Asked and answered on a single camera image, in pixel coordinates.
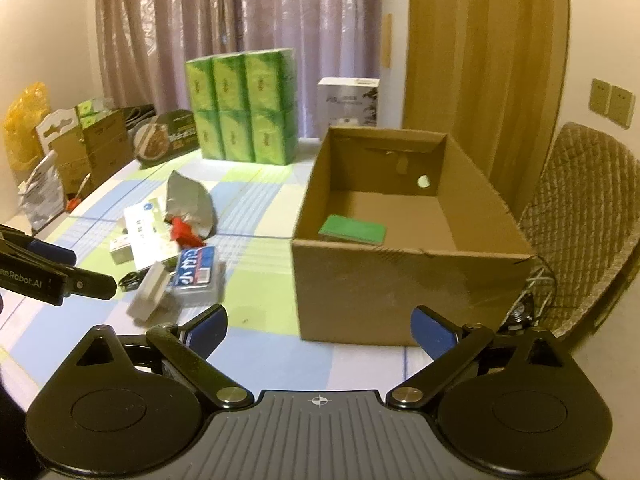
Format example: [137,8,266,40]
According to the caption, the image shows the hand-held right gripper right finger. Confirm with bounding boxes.
[386,305,575,409]

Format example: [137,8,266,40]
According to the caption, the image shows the green flat packet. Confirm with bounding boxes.
[318,214,388,246]

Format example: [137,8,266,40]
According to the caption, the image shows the silver foil packet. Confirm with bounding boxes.
[166,170,217,239]

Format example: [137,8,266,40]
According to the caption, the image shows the cardboard box with white hanger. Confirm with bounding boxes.
[35,109,94,202]

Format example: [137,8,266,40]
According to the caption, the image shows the white cables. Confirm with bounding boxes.
[519,254,557,311]

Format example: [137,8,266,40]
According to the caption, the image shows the yellow plastic bag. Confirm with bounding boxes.
[4,81,52,176]

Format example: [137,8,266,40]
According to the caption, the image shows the desktop with plaid tablecloth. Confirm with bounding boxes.
[0,135,551,413]

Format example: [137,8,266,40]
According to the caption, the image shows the small white medicine box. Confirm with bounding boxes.
[109,234,138,266]

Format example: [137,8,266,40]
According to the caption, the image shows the pinkish grey curtain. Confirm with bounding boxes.
[95,0,384,142]

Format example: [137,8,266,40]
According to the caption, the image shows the small brown cardboard box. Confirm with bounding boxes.
[80,109,135,190]

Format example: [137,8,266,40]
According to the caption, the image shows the large white medicine box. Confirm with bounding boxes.
[123,199,177,269]

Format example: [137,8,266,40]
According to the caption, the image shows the red plastic wrapper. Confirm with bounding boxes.
[167,215,207,249]

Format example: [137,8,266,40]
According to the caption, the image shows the black cable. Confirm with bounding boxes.
[116,270,149,292]

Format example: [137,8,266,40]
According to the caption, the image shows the crumpled silver foil bag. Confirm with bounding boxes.
[19,150,67,233]

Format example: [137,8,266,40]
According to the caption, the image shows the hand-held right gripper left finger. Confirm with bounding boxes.
[66,304,253,409]

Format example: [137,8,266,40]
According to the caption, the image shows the black instant meal bowl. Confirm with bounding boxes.
[131,109,199,169]

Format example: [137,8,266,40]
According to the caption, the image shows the white product box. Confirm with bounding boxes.
[316,76,381,137]

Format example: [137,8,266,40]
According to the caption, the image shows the white rectangular block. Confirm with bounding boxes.
[126,261,169,322]

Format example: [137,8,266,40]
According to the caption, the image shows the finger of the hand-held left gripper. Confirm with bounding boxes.
[59,264,118,300]
[0,224,77,267]

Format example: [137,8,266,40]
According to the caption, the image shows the beige wall socket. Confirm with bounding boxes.
[607,85,637,129]
[589,78,612,117]

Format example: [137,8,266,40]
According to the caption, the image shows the blue clear plastic case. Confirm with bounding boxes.
[169,246,224,307]

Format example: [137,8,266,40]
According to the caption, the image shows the large brown cardboard box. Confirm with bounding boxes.
[291,126,535,348]

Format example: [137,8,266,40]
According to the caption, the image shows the small green tissue pack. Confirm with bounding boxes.
[75,99,115,129]

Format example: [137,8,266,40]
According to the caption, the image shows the bundle of green tissue packs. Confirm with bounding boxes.
[185,47,299,166]

